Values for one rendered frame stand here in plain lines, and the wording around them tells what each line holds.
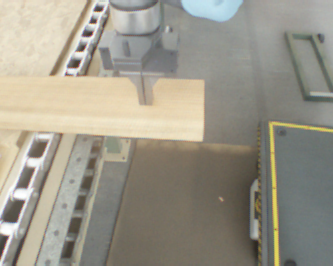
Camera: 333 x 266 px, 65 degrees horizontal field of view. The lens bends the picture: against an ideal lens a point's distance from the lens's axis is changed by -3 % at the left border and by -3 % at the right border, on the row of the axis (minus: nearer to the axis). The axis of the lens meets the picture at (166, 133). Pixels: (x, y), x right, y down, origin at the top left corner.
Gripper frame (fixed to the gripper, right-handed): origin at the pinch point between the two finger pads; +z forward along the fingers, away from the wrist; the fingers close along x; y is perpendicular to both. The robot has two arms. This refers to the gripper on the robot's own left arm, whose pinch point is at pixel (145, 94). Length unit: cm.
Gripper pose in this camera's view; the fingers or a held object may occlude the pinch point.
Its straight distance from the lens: 56.0
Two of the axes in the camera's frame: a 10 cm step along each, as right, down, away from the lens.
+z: 0.2, 5.8, 8.2
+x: -10.0, -0.6, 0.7
